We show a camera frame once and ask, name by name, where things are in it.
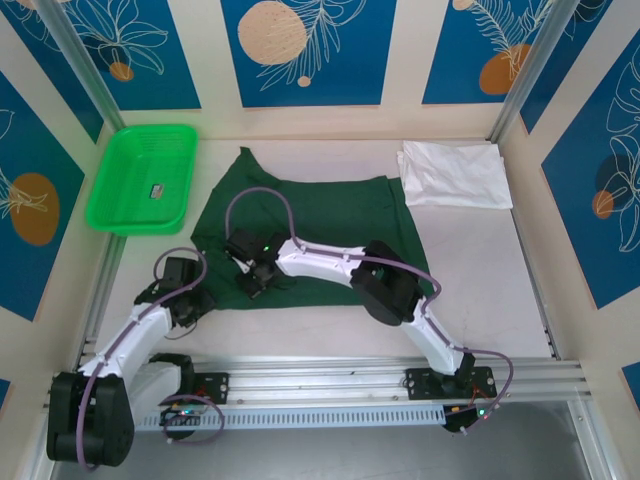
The aluminium frame bar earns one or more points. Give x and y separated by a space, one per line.
597 450
31 470

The aluminium frame post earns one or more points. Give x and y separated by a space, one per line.
85 65
531 65

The white folded t-shirt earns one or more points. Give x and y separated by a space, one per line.
450 170

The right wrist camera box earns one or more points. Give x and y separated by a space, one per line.
180 272

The small basket label sticker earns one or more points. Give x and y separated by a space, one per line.
157 190

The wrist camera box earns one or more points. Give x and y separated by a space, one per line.
180 272
242 242

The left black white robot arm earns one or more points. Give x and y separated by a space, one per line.
135 340

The green plastic basket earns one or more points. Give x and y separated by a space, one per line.
115 210

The blue floral wall panel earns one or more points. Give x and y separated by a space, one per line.
575 65
450 50
632 380
4 395
55 85
575 225
165 75
40 150
350 75

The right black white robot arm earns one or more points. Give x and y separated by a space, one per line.
320 262

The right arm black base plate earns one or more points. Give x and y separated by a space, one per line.
417 382

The aluminium side rail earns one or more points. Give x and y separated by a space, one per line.
550 345
111 265

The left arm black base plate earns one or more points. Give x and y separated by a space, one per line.
220 387

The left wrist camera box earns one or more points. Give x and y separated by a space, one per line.
242 242

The aluminium mounting rail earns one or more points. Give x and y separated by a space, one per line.
320 380

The dark green t-shirt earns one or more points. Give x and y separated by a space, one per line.
350 215

